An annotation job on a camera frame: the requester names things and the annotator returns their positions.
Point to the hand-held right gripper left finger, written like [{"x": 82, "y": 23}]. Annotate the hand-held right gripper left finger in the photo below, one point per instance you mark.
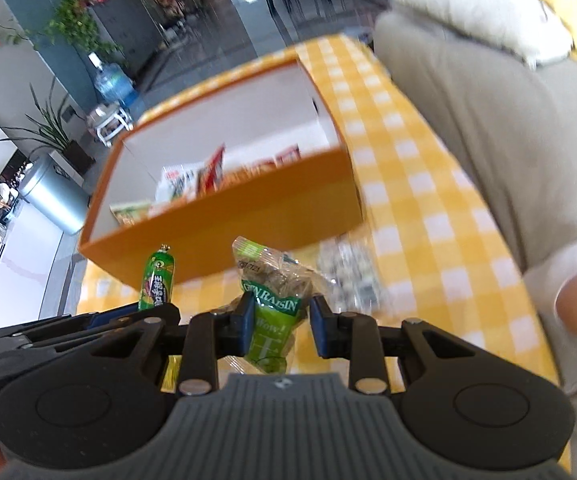
[{"x": 247, "y": 322}]

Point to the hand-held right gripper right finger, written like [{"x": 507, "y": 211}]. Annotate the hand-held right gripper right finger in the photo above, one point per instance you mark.
[{"x": 318, "y": 327}]

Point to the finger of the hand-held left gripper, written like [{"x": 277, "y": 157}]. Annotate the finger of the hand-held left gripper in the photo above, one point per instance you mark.
[
  {"x": 113, "y": 316},
  {"x": 161, "y": 314}
]

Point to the green and clear raisin packet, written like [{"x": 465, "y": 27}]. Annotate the green and clear raisin packet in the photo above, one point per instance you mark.
[{"x": 271, "y": 310}]

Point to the green sausage stick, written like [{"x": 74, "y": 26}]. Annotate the green sausage stick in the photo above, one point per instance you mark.
[{"x": 156, "y": 280}]

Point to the orange cardboard box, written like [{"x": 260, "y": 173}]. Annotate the orange cardboard box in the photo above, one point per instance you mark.
[{"x": 248, "y": 225}]

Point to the clear packet of pastry rolls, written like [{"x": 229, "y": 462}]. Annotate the clear packet of pastry rolls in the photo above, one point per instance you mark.
[{"x": 351, "y": 270}]

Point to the green snack packet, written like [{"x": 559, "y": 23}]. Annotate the green snack packet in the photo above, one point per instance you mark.
[{"x": 131, "y": 212}]

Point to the grey metal bin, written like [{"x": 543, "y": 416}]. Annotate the grey metal bin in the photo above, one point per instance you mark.
[{"x": 53, "y": 200}]

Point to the yellow checked tablecloth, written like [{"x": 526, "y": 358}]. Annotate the yellow checked tablecloth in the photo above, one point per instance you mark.
[{"x": 418, "y": 200}]

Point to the potted long-leaf plant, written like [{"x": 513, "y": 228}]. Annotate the potted long-leaf plant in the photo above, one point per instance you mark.
[{"x": 53, "y": 132}]

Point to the white stool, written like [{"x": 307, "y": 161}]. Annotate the white stool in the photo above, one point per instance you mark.
[{"x": 108, "y": 120}]

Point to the blue water bottle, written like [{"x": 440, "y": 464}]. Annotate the blue water bottle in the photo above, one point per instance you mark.
[{"x": 112, "y": 85}]

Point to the grey sofa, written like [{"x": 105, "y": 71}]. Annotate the grey sofa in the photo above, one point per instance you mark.
[{"x": 493, "y": 135}]

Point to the grey cabinet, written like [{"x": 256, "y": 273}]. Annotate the grey cabinet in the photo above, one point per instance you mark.
[{"x": 128, "y": 30}]

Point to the leafy plant on cabinet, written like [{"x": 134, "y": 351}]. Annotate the leafy plant on cabinet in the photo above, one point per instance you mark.
[{"x": 81, "y": 22}]

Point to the white cushion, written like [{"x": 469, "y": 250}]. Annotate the white cushion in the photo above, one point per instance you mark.
[{"x": 478, "y": 5}]

